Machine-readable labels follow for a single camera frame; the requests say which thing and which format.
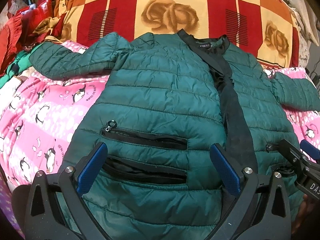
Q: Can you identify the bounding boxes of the red shiny clothes pile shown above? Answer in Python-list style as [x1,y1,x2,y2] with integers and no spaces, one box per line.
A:
[1,0,63,76]

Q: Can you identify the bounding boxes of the beige curtain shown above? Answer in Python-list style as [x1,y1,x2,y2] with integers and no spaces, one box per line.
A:
[288,0,319,46]

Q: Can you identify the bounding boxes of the pink penguin print blanket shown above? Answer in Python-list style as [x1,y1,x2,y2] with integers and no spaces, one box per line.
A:
[1,38,117,187]

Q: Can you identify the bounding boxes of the orange red rose blanket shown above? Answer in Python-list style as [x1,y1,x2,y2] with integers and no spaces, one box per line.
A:
[54,0,299,68]

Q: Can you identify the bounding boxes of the green knit garment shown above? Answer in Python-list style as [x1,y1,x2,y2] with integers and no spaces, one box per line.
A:
[0,43,41,88]

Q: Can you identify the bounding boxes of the green quilted puffer jacket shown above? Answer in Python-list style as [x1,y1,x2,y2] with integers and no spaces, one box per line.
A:
[30,31,319,239]

